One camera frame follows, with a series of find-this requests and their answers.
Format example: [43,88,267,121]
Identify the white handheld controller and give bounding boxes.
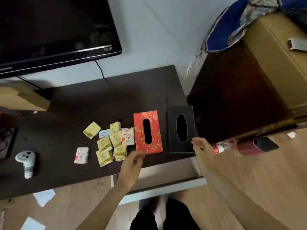
[15,151,36,179]

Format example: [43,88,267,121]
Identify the person's left hand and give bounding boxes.
[117,151,146,190]

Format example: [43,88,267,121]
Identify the person's left forearm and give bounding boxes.
[76,183,133,230]

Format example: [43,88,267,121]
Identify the white heart-print tissue packet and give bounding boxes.
[74,147,90,164]

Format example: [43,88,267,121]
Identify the black television cable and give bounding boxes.
[95,60,105,79]

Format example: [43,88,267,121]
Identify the dark brown wooden cabinet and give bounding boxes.
[187,39,293,144]

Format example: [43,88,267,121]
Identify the pile of yellow tissue packets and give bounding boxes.
[83,122,128,167]

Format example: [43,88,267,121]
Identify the clear bottle with red label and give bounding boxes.
[212,141,238,155]

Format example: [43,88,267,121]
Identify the blue patterned cloth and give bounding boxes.
[201,0,307,53]

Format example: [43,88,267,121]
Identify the white cartoon-print tissue packet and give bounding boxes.
[122,127,135,146]

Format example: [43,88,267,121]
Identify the white pull-out shelf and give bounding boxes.
[111,157,207,205]

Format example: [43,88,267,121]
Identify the red patterned tissue box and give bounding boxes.
[133,110,163,155]

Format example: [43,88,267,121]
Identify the black leather tissue box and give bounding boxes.
[167,105,196,155]

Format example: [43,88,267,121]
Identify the person's right forearm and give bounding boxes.
[201,168,289,230]

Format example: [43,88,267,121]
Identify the large brown cardboard box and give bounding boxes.
[243,12,307,110]

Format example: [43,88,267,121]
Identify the grey tape strip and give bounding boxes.
[287,37,307,52]

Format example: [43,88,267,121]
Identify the flat brown cardboard box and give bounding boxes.
[0,83,51,111]

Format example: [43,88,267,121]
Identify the person's right hand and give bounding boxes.
[191,137,217,176]

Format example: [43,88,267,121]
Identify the red and black cylinder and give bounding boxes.
[236,137,280,156]

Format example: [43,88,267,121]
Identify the person's black trousers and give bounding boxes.
[130,197,201,230]

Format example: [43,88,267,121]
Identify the white paper sheet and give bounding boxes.
[33,189,56,208]
[20,217,46,230]

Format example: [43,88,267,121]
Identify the black flat-screen television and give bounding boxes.
[0,0,123,79]

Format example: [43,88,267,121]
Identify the white tassel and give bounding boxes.
[186,51,207,78]

